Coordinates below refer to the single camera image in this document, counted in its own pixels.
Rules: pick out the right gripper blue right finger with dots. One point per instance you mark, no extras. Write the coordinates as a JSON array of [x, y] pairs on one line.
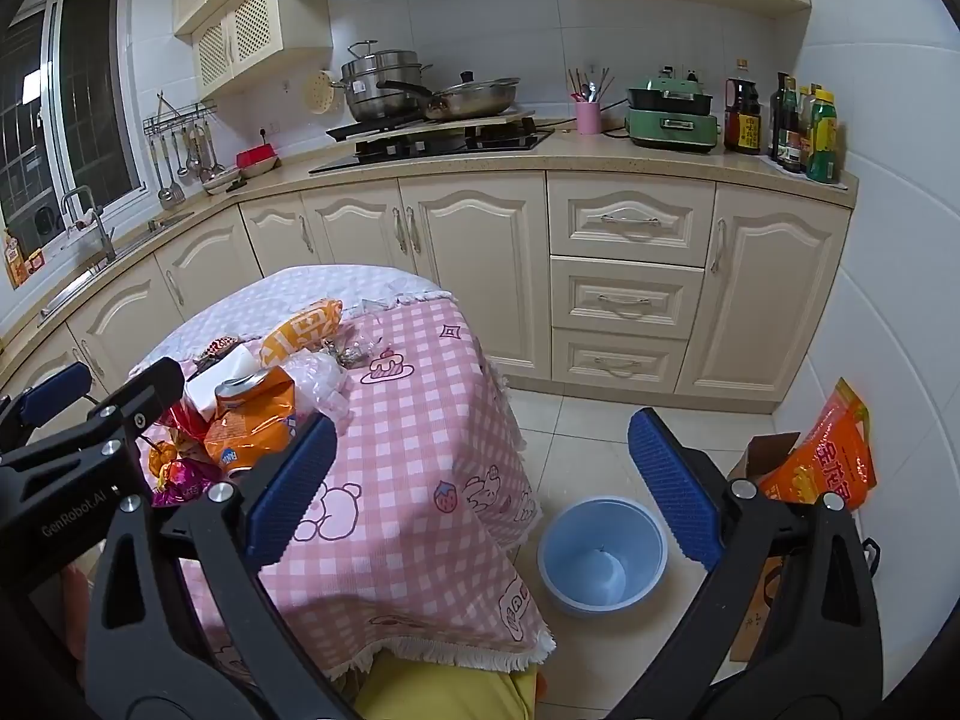
[[685, 484]]

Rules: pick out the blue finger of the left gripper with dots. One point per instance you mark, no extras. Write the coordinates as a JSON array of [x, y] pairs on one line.
[[124, 416], [48, 399]]

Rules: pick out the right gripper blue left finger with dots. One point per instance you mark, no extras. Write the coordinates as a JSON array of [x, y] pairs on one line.
[[280, 488]]

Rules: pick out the purple snack bag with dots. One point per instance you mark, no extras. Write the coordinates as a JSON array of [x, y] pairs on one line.
[[182, 480]]

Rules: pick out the orange soda can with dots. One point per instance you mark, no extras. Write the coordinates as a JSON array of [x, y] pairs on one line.
[[255, 417]]

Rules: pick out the light blue trash bin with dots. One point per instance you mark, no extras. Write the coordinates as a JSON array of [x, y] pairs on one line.
[[602, 556]]

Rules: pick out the kitchen window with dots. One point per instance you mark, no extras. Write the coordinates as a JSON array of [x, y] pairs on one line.
[[65, 141]]

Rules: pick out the white crumpled tissue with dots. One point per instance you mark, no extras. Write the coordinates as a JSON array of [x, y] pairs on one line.
[[201, 390]]

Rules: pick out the clear plastic wrapper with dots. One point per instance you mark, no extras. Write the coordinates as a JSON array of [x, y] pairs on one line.
[[320, 387]]

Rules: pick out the pink checkered tablecloth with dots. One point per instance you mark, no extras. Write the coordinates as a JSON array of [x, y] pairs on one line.
[[405, 548]]

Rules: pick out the orange rice bag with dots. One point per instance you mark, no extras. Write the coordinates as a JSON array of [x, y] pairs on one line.
[[834, 457]]

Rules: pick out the orange white snack bag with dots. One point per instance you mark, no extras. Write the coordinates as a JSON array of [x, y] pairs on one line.
[[310, 328]]

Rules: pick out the chrome sink faucet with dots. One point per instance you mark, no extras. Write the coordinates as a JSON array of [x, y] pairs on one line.
[[90, 221]]

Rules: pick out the black patterned tote bag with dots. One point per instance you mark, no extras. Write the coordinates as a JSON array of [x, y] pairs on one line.
[[872, 552]]

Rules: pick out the yellow cloth under table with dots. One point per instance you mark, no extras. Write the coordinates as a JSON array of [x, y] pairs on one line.
[[417, 690]]

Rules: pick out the cream base cabinets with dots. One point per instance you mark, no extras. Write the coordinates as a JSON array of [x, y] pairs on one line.
[[703, 293]]

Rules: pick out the hanging utensil rack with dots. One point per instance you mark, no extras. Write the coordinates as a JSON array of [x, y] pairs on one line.
[[181, 148]]

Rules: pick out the red container on counter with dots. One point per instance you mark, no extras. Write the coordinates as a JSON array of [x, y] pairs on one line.
[[256, 161]]

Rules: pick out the black gas stove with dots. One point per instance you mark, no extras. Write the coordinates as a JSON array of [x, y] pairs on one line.
[[519, 135]]

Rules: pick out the green labelled oil bottle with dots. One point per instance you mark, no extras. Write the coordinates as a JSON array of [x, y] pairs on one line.
[[821, 160]]

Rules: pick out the cream upper cabinet left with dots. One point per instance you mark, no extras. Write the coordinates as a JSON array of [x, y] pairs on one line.
[[237, 43]]

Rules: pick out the steel stock pot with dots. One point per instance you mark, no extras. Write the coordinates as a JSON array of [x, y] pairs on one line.
[[364, 79]]

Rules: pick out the dark soy sauce bottle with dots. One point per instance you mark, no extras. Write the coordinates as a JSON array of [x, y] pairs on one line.
[[742, 116]]

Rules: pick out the green electric grill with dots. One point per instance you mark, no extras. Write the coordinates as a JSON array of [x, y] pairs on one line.
[[672, 114]]

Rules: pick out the pink utensil cup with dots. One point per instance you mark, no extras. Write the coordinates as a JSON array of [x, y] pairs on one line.
[[588, 118]]

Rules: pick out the steel frying pan with lid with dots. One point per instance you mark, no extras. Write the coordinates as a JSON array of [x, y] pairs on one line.
[[467, 100]]

